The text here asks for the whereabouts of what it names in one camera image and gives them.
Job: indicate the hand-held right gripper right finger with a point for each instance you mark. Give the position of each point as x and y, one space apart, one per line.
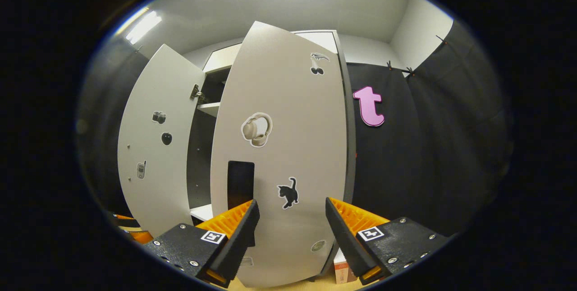
347 246

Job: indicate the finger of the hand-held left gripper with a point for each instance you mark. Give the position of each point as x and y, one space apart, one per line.
126 219
143 237

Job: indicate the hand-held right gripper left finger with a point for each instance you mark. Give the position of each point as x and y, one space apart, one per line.
234 246

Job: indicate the white shoe cabinet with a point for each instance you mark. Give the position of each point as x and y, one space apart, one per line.
200 155

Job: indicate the small paper box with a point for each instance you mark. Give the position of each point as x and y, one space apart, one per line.
342 274

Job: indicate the black backdrop cloth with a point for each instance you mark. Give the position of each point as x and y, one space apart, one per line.
405 169

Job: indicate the narrow ceiling light strip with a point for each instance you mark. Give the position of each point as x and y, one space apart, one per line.
143 27

